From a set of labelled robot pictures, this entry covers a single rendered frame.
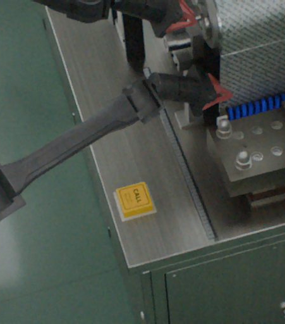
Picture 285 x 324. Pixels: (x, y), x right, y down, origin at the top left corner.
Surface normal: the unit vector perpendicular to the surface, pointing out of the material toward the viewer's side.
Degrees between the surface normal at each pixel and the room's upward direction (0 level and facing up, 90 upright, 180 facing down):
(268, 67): 91
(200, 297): 90
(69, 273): 0
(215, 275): 90
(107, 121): 36
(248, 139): 0
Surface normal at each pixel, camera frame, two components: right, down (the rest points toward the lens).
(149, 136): -0.07, -0.59
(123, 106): 0.43, -0.21
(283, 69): 0.27, 0.77
